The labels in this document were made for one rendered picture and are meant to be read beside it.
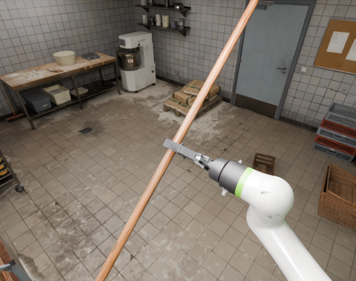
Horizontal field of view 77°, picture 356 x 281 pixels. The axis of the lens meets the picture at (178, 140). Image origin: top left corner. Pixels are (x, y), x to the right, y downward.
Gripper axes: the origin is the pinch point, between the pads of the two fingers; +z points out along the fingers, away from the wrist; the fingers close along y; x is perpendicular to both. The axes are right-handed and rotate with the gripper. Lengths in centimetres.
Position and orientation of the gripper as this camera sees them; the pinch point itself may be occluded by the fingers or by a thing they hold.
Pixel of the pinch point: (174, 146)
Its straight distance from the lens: 78.5
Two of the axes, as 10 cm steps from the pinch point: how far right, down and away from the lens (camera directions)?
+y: 4.2, 3.1, 8.5
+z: -7.7, -3.7, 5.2
